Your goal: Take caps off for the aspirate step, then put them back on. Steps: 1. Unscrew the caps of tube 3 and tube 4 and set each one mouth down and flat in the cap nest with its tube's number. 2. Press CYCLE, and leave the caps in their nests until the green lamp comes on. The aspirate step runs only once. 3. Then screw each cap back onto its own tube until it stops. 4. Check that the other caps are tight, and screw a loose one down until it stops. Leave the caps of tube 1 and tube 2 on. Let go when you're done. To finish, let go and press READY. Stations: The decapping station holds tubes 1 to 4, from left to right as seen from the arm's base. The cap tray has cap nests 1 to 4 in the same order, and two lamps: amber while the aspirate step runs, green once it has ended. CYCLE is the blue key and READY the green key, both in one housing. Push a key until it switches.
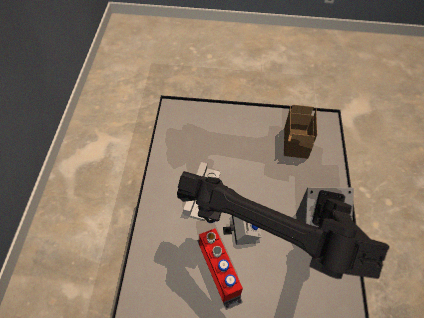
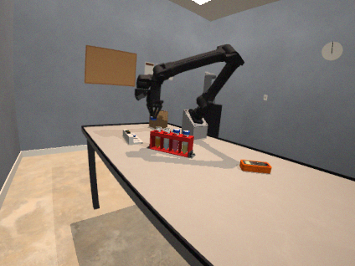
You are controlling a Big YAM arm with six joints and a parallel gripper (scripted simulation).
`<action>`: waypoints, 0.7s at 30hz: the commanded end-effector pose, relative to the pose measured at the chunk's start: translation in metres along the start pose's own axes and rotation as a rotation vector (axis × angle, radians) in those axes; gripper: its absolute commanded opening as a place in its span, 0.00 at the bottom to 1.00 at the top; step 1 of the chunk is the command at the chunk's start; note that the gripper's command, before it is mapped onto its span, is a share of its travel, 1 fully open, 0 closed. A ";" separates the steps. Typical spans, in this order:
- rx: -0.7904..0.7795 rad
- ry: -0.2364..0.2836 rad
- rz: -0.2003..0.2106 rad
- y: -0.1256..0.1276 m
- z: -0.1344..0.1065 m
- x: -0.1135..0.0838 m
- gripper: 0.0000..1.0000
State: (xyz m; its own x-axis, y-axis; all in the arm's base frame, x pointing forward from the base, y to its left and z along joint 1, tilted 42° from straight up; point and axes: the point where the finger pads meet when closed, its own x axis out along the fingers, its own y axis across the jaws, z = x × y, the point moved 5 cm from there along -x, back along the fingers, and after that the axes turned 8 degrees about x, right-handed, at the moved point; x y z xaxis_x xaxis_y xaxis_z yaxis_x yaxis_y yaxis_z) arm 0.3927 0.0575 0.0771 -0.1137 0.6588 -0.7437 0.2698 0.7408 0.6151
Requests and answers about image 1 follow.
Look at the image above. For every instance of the grey key housing with blue and green keys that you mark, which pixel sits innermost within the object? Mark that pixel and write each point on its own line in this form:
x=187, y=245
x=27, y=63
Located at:
x=243, y=231

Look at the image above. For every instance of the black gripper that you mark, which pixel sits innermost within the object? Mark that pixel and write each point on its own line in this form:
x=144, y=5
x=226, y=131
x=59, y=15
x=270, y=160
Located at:
x=213, y=215

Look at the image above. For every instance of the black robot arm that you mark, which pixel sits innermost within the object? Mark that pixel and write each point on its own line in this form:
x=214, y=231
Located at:
x=339, y=251

